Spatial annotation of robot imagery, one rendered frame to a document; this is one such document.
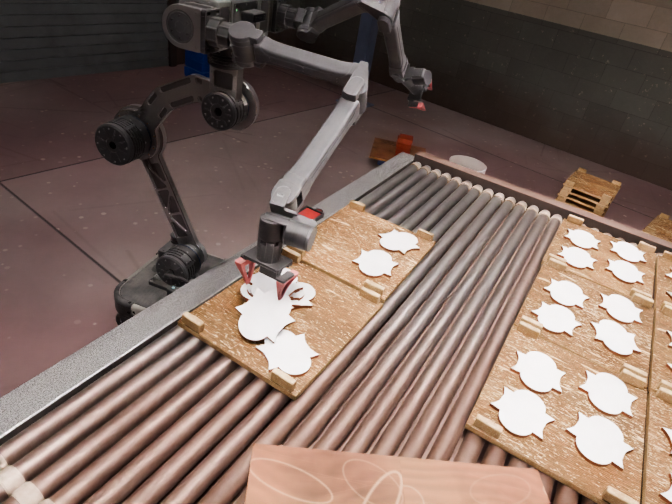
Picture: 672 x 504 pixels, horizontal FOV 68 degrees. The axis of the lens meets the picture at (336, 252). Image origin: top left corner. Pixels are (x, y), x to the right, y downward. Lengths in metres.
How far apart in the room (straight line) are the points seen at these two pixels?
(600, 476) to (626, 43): 5.35
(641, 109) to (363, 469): 5.65
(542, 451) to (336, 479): 0.49
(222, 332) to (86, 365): 0.29
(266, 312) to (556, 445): 0.70
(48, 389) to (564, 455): 1.07
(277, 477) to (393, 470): 0.19
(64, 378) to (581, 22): 5.87
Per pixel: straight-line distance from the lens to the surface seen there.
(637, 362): 1.58
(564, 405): 1.32
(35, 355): 2.58
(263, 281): 1.27
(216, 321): 1.24
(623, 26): 6.20
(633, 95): 6.22
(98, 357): 1.21
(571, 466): 1.21
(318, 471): 0.88
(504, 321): 1.50
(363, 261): 1.49
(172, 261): 2.34
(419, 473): 0.92
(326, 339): 1.22
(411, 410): 1.15
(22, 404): 1.17
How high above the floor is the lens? 1.78
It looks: 33 degrees down
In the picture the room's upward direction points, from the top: 11 degrees clockwise
